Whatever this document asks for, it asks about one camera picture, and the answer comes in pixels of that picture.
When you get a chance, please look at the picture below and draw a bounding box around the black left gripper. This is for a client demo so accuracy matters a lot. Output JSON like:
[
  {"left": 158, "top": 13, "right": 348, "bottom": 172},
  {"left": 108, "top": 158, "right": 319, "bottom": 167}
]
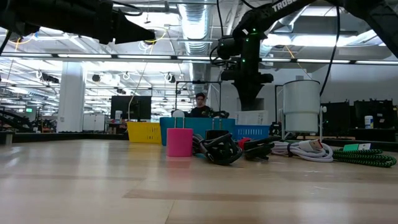
[{"left": 40, "top": 0, "right": 156, "bottom": 45}]

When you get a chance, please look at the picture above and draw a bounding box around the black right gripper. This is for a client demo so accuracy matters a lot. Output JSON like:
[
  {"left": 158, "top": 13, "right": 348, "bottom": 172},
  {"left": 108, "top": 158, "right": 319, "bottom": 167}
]
[{"left": 220, "top": 70, "right": 275, "bottom": 111}]

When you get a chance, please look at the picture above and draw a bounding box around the white box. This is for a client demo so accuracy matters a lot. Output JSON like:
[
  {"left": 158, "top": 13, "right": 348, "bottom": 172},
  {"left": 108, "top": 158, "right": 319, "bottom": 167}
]
[{"left": 235, "top": 110, "right": 269, "bottom": 126}]

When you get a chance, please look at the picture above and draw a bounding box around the black cable with red tie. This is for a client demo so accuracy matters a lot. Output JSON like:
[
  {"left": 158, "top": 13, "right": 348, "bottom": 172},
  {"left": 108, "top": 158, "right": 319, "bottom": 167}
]
[{"left": 238, "top": 135, "right": 282, "bottom": 161}]

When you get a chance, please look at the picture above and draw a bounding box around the black cable bundle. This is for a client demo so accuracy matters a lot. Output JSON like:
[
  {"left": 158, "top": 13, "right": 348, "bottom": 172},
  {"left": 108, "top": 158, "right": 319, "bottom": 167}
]
[{"left": 192, "top": 129, "right": 244, "bottom": 166}]

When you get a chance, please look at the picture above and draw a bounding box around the white cable bundle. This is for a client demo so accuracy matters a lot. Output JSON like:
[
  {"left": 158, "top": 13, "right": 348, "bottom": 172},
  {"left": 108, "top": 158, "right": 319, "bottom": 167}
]
[{"left": 272, "top": 139, "right": 334, "bottom": 163}]

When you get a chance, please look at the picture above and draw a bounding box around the pink charger cube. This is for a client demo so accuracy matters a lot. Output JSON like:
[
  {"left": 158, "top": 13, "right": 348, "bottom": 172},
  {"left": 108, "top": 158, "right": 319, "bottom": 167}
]
[{"left": 166, "top": 118, "right": 194, "bottom": 157}]

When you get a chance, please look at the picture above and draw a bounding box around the green black braided cable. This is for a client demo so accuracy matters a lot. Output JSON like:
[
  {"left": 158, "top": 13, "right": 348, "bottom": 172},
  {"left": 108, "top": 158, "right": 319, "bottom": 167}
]
[{"left": 332, "top": 142, "right": 398, "bottom": 168}]

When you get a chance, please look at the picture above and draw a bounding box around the teal plastic bin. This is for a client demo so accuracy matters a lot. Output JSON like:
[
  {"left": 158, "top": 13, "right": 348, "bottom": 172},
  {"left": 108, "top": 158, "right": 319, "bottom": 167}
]
[{"left": 159, "top": 116, "right": 236, "bottom": 147}]

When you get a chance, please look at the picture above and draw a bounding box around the blue plastic basket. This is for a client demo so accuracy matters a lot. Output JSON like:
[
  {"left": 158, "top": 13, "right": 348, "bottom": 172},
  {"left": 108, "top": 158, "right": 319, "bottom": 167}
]
[{"left": 233, "top": 124, "right": 271, "bottom": 141}]

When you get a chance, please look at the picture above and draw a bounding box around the person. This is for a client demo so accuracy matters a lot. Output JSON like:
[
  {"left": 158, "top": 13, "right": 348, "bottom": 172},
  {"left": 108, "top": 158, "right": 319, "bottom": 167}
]
[{"left": 190, "top": 92, "right": 215, "bottom": 118}]

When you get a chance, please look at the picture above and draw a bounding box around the white cylindrical container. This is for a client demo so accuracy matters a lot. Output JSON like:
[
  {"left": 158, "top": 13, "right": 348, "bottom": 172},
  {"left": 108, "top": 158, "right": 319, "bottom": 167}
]
[{"left": 280, "top": 80, "right": 328, "bottom": 142}]

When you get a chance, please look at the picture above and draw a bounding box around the black computer monitor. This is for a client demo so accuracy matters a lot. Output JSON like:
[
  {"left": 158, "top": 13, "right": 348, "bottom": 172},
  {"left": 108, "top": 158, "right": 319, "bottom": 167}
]
[{"left": 110, "top": 95, "right": 152, "bottom": 122}]

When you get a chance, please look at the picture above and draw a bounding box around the white building column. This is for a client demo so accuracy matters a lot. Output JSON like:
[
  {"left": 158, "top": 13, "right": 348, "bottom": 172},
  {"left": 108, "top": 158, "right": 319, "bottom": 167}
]
[{"left": 57, "top": 61, "right": 87, "bottom": 133}]

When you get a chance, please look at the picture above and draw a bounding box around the black equipment case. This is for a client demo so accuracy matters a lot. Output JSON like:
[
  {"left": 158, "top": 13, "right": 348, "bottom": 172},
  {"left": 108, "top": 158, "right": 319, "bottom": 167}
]
[
  {"left": 353, "top": 99, "right": 397, "bottom": 129},
  {"left": 322, "top": 101, "right": 352, "bottom": 129}
]

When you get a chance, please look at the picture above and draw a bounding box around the white cabinet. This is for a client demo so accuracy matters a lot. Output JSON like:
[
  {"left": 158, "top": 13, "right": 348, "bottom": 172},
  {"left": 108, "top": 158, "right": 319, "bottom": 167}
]
[{"left": 82, "top": 114, "right": 106, "bottom": 131}]

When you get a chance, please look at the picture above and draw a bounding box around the yellow plastic basket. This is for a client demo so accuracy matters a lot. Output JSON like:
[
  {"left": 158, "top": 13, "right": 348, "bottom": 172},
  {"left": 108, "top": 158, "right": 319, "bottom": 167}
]
[{"left": 126, "top": 121, "right": 162, "bottom": 144}]

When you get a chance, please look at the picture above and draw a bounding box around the silver ventilation duct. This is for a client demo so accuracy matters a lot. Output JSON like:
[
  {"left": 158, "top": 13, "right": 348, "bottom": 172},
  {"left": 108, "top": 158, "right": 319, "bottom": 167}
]
[{"left": 177, "top": 0, "right": 215, "bottom": 94}]

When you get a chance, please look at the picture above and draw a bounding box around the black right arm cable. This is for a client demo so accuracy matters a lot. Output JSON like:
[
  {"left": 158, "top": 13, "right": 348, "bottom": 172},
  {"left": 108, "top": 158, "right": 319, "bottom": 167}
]
[{"left": 320, "top": 0, "right": 341, "bottom": 97}]

